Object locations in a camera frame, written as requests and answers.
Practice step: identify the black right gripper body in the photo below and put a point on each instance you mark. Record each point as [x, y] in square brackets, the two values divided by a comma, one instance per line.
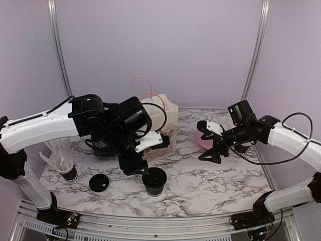
[217, 145]

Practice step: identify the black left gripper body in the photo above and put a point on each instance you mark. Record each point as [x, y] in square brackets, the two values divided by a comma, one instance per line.
[130, 165]

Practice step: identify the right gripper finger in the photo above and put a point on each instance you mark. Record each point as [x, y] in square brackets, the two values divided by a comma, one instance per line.
[211, 155]
[209, 136]

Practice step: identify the black cup lid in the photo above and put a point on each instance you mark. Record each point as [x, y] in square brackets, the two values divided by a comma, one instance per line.
[155, 178]

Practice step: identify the stack of paper cups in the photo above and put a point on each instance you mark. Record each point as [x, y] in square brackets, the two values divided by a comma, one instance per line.
[242, 148]

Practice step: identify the white printed paper bag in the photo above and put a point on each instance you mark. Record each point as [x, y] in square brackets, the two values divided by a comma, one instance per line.
[164, 116]

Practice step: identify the black paper coffee cup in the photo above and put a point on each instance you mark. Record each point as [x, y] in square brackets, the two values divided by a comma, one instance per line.
[154, 190]

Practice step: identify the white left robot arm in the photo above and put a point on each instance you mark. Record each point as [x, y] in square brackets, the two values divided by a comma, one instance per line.
[125, 128]

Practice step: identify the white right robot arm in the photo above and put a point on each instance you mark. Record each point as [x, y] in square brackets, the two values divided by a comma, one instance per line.
[248, 129]

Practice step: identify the black floral square plate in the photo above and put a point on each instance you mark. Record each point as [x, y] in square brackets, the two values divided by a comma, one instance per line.
[101, 149]

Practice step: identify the stack of black lids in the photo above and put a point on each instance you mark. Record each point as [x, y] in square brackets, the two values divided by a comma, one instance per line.
[98, 182]

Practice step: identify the black cup holding straws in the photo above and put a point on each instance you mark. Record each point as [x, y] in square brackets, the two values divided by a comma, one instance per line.
[70, 175]

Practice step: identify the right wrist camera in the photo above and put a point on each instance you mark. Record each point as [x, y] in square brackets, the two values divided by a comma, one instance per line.
[209, 128]

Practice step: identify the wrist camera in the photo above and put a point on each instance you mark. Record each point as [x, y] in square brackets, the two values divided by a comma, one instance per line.
[209, 128]
[153, 140]

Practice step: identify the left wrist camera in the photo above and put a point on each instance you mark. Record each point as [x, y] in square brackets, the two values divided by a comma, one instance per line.
[153, 140]

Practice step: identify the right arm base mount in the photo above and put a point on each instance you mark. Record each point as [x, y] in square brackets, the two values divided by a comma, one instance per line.
[258, 216]

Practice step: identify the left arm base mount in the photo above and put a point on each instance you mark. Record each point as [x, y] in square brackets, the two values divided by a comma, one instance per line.
[54, 215]

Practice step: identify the front aluminium rail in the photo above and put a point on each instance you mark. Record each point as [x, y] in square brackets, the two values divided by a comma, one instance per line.
[108, 227]

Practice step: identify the right aluminium frame post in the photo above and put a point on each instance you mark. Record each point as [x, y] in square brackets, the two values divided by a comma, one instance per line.
[259, 41]

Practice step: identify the aluminium frame post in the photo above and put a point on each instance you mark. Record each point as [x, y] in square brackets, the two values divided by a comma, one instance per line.
[259, 41]
[58, 46]

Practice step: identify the left aluminium frame post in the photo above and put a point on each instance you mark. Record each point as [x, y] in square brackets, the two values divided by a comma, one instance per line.
[58, 46]

